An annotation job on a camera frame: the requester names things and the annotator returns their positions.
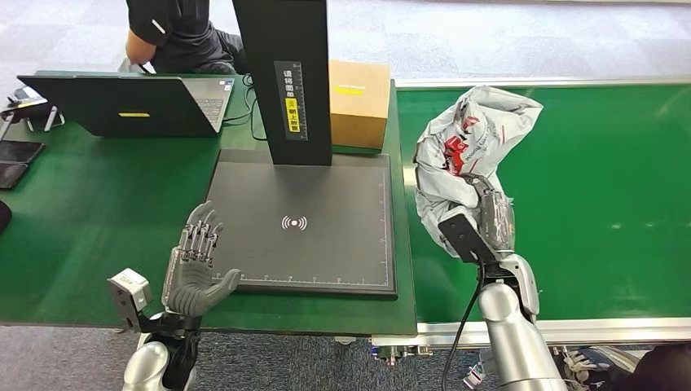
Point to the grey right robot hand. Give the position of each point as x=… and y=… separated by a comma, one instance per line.
x=496, y=221

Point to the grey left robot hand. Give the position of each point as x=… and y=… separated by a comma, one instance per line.
x=189, y=289

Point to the white red printed mailer package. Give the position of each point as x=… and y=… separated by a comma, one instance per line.
x=486, y=124

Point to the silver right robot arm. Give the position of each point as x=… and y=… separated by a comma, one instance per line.
x=513, y=334

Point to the green conveyor belt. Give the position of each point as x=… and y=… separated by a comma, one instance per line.
x=621, y=216

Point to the black inbound scanner machine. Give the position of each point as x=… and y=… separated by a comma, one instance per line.
x=324, y=243

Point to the brown cardboard delivery box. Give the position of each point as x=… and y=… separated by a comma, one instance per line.
x=359, y=113

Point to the black open laptop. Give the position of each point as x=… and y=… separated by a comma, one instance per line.
x=108, y=108

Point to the black round object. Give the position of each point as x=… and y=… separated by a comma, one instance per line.
x=3, y=216

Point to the black phone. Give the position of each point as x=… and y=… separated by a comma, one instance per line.
x=11, y=174
x=19, y=151

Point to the white phone stand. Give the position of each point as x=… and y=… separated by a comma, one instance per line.
x=51, y=119

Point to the person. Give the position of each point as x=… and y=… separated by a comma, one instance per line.
x=664, y=369

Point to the small device with yellow mark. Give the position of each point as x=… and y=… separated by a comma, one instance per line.
x=24, y=98

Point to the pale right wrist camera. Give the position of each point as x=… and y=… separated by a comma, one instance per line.
x=464, y=235

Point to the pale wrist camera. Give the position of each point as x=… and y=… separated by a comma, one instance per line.
x=464, y=235
x=129, y=289

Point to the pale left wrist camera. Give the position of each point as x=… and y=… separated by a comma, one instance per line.
x=129, y=289

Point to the aluminium conveyor frame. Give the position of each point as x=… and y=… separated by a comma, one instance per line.
x=604, y=329

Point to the metal bracket under conveyor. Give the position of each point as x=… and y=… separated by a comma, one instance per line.
x=399, y=349

